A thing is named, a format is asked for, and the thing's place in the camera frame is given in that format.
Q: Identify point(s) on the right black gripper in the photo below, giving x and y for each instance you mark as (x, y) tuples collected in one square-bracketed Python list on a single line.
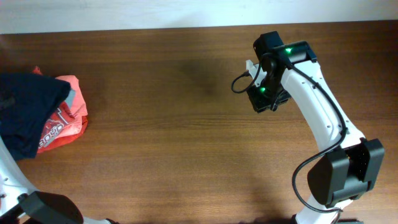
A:
[(260, 104)]

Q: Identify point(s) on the navy blue shorts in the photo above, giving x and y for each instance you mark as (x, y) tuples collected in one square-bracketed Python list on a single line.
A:
[(27, 102)]

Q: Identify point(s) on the salmon pink folded garment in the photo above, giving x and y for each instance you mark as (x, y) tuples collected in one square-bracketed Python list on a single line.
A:
[(76, 105)]

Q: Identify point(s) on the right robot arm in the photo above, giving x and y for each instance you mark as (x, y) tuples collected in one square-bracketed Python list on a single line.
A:
[(347, 164)]

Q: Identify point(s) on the grey folded garment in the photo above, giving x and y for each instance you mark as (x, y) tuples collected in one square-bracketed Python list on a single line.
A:
[(71, 97)]

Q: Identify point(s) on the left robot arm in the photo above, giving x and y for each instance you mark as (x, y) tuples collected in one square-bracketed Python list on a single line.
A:
[(19, 198)]

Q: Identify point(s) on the red printed t-shirt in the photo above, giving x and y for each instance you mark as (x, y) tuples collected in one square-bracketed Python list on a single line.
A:
[(53, 127)]

